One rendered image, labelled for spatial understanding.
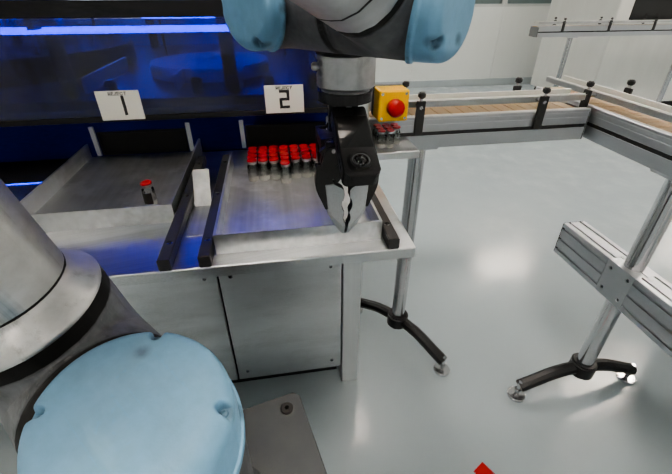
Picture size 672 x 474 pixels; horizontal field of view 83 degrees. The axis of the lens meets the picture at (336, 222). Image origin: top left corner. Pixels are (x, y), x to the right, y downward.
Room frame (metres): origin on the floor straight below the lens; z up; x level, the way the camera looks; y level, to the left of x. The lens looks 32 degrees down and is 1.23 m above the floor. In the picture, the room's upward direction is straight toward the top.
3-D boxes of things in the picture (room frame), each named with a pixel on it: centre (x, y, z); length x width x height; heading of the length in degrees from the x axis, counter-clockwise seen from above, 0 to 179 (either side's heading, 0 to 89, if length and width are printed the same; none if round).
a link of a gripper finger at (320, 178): (0.49, 0.01, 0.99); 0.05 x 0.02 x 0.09; 99
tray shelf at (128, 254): (0.67, 0.26, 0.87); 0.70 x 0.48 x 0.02; 99
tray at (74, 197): (0.71, 0.43, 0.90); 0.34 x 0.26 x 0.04; 9
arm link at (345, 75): (0.51, -0.01, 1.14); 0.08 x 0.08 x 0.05
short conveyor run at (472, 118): (1.11, -0.39, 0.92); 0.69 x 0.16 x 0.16; 99
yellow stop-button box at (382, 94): (0.92, -0.13, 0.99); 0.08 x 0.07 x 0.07; 9
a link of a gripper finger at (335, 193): (0.51, 0.00, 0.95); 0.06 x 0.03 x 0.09; 9
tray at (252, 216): (0.66, 0.08, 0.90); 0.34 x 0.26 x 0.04; 9
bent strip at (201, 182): (0.59, 0.24, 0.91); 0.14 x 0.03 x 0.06; 10
